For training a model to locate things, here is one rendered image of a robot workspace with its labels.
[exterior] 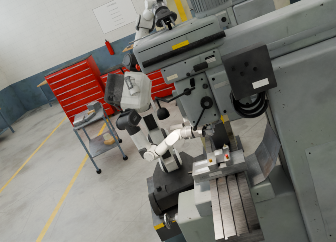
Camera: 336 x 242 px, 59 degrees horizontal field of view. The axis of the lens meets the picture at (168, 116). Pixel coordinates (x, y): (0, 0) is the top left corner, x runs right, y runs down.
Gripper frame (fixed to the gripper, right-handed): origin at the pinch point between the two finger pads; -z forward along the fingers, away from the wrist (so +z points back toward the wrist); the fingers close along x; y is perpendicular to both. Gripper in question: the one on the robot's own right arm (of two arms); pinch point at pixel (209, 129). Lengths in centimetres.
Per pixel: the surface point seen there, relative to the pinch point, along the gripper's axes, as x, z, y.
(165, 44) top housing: -14, 1, -61
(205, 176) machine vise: -11.0, 9.5, 27.8
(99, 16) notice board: 765, 565, -86
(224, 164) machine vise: -4.6, -2.9, 24.4
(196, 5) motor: -1, -18, -73
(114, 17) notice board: 779, 521, -63
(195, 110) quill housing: -10.3, -0.3, -19.6
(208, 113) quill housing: -8.4, -6.4, -14.9
